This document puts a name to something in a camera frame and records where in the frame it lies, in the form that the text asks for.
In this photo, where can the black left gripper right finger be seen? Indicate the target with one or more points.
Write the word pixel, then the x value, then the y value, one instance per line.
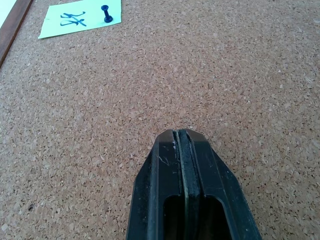
pixel 220 190

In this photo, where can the green paper note with writing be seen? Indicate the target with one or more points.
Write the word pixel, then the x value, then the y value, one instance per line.
pixel 75 21

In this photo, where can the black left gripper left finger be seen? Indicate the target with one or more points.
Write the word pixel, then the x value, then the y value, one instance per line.
pixel 155 190

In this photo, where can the cork board with wooden frame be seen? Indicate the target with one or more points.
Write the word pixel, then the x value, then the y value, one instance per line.
pixel 160 100

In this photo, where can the dark blue pushpin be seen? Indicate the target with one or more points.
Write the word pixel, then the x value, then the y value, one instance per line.
pixel 107 14

